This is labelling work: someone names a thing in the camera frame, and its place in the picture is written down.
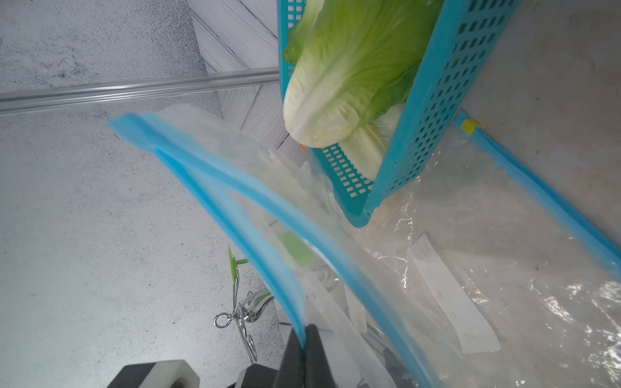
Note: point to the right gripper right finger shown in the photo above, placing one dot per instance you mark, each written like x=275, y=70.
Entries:
x=317, y=373

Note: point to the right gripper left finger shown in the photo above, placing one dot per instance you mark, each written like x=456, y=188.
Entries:
x=291, y=373

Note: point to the clear zipper bag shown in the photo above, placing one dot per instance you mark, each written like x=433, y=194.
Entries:
x=279, y=216
x=503, y=288

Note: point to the chinese cabbage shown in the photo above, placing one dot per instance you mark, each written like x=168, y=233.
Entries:
x=353, y=60
x=367, y=146

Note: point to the teal plastic basket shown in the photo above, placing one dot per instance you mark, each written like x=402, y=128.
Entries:
x=463, y=37

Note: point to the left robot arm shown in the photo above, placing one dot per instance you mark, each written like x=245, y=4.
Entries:
x=178, y=373

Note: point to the green plastic goblet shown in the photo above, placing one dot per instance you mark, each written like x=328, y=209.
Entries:
x=235, y=263

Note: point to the left aluminium frame post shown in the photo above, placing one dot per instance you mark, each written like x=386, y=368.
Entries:
x=33, y=101

